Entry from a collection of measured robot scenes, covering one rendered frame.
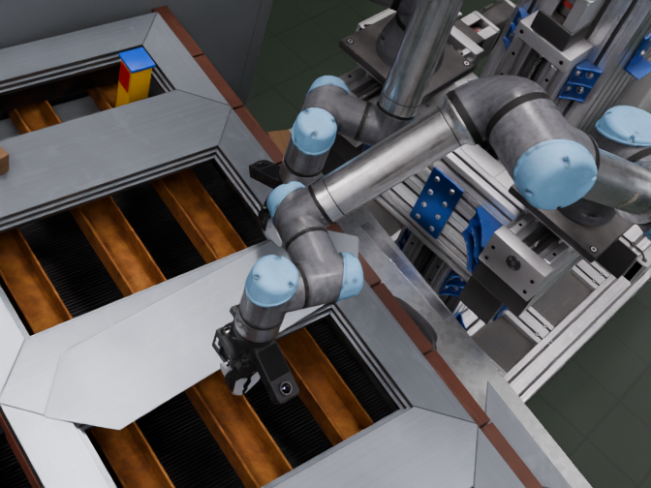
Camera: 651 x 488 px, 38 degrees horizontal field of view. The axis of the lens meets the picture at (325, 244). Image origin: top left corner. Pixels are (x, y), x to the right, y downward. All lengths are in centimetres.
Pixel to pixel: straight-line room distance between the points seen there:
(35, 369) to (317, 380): 58
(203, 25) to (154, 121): 51
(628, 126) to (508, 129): 44
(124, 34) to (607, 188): 119
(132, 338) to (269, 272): 41
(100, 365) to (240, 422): 32
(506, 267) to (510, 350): 86
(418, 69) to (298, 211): 34
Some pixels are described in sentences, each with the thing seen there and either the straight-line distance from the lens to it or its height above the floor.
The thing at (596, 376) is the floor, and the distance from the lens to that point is 318.
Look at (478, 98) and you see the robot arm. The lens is 152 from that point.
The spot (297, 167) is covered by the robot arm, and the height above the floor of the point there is 112.
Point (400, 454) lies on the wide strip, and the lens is 177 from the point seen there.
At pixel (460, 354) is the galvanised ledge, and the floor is 68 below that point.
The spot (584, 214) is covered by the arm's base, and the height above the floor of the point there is 106.
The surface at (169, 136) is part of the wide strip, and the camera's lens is 209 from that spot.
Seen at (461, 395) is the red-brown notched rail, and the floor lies 83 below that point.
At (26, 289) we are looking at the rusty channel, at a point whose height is 68.
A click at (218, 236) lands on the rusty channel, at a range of 214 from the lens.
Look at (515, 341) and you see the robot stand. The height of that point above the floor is 21.
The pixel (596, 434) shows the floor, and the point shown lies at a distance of 307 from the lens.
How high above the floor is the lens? 236
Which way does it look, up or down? 50 degrees down
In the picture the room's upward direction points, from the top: 23 degrees clockwise
